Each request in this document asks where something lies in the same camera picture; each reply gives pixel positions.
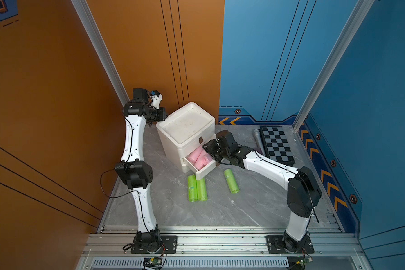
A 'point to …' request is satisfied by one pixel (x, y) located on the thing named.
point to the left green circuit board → (152, 262)
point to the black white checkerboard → (275, 145)
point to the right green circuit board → (302, 262)
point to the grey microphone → (257, 135)
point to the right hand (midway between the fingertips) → (203, 147)
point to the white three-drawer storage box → (182, 135)
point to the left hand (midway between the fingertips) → (167, 112)
